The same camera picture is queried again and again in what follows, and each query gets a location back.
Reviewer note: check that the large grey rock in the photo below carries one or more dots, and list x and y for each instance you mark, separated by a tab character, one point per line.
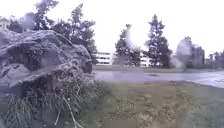
40	53

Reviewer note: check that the grey asphalt road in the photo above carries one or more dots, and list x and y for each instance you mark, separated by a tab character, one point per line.
160	77

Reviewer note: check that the grass lawn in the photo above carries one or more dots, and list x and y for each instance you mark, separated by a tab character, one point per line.
150	103

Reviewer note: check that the grass strip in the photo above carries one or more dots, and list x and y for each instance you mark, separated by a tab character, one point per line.
150	69

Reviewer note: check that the group of dark trees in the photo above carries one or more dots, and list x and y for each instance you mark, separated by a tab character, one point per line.
73	30

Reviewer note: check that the white building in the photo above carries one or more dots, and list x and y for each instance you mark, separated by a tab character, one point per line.
104	58

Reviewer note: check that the tall conifer tree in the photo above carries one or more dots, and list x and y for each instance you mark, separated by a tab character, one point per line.
126	50
156	43

